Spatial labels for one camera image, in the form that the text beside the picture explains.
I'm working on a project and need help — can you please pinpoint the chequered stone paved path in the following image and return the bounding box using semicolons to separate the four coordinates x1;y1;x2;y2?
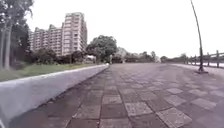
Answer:
6;62;224;128

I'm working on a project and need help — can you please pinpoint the dark wooden railing fence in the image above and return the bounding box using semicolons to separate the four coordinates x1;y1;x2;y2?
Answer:
172;49;224;70

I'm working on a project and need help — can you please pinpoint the tall tree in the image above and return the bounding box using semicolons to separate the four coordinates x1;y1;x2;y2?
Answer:
0;0;35;71

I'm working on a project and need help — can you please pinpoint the low pale concrete wall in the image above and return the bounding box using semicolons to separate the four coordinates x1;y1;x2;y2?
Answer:
0;63;111;128

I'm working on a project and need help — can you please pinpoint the round leafy tree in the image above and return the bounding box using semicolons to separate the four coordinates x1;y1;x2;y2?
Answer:
85;34;119;65

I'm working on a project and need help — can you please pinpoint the curved dark lamp pole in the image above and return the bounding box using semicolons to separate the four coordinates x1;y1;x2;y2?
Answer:
189;0;210;75

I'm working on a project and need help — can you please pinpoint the distant row of trees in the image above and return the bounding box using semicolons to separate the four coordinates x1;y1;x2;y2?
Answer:
111;46;162;64

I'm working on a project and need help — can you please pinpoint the grass strip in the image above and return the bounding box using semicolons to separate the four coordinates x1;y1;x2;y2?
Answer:
0;62;102;83

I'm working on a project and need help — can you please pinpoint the tall pale apartment building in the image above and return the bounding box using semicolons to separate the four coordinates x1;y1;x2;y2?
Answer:
28;11;89;58

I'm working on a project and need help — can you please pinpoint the row of dark bushes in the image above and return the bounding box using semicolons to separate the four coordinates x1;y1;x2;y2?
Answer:
23;47;88;66

